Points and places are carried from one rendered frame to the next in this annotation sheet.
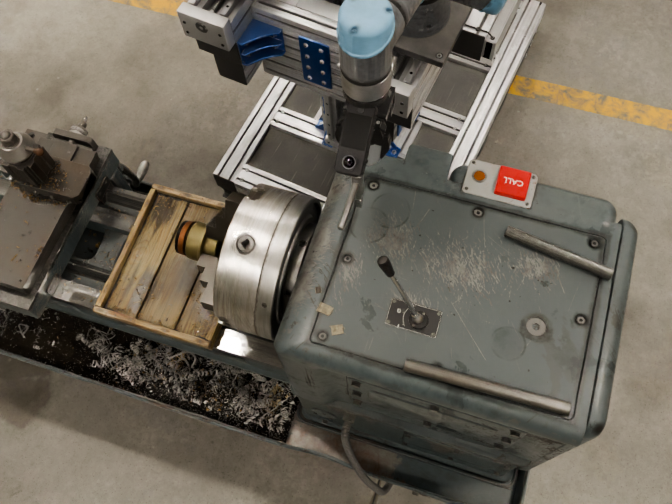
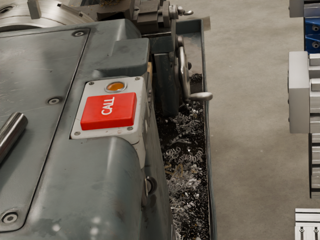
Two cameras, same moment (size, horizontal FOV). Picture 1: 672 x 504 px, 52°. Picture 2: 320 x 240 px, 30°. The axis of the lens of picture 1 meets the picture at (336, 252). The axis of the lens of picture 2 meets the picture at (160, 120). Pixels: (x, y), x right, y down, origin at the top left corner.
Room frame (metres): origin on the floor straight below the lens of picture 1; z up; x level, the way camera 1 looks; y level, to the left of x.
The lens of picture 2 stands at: (0.49, -0.94, 1.60)
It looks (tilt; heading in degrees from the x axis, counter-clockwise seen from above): 31 degrees down; 73
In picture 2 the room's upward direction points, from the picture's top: 9 degrees counter-clockwise
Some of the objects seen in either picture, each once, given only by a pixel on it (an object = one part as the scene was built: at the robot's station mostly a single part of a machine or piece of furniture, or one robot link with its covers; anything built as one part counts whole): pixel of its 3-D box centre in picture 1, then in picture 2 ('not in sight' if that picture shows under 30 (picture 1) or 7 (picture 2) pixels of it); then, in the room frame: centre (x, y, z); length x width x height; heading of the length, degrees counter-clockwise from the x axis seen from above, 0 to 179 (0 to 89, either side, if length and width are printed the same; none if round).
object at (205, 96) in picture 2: (141, 172); (200, 96); (1.07, 0.54, 0.69); 0.08 x 0.03 x 0.03; 156
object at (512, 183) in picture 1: (512, 184); (109, 113); (0.61, -0.35, 1.26); 0.06 x 0.06 x 0.02; 66
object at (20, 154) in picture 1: (14, 144); not in sight; (0.91, 0.70, 1.13); 0.08 x 0.08 x 0.03
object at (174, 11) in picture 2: (82, 125); (181, 11); (1.08, 0.62, 0.95); 0.07 x 0.04 x 0.04; 156
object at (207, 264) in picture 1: (216, 287); not in sight; (0.53, 0.26, 1.09); 0.12 x 0.11 x 0.05; 156
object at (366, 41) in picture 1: (366, 37); not in sight; (0.64, -0.07, 1.68); 0.09 x 0.08 x 0.11; 146
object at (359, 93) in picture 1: (364, 74); not in sight; (0.64, -0.07, 1.60); 0.08 x 0.08 x 0.05
